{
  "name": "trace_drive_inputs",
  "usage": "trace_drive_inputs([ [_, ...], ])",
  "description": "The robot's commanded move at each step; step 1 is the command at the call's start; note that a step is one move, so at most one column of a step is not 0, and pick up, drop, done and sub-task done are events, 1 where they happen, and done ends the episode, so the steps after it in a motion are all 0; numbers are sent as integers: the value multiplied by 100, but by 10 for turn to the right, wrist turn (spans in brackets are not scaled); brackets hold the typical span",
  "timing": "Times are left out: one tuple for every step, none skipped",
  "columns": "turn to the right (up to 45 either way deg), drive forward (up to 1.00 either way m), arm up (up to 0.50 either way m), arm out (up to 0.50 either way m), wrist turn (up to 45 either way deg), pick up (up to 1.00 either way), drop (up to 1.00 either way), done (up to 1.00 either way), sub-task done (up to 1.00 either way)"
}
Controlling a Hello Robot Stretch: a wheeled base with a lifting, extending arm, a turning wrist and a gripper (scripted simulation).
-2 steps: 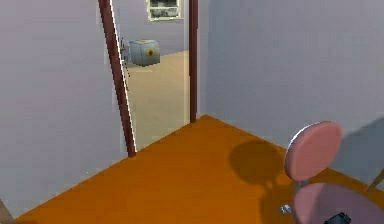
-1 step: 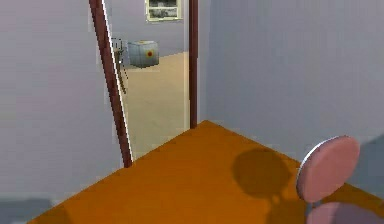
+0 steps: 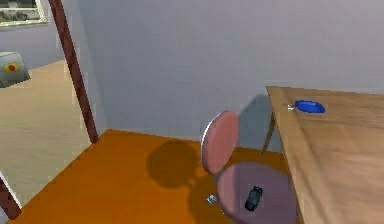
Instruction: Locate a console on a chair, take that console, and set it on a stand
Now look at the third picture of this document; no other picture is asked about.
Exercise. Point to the wooden table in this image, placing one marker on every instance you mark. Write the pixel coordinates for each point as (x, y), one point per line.
(340, 160)

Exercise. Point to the pink round chair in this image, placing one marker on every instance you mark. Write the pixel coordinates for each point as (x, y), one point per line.
(233, 186)

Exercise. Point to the blue plate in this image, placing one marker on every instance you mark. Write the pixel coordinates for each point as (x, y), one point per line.
(310, 106)

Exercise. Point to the grey box with red dot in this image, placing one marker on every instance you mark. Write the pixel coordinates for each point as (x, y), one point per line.
(11, 68)

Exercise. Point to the framed wall picture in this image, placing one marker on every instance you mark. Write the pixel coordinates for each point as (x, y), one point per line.
(21, 11)

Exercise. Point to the brown door frame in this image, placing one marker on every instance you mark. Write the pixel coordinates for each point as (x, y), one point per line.
(75, 71)

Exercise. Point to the small silver object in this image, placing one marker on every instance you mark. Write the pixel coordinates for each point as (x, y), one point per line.
(290, 107)

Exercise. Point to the black game console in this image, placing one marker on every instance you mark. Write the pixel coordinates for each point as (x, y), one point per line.
(253, 198)

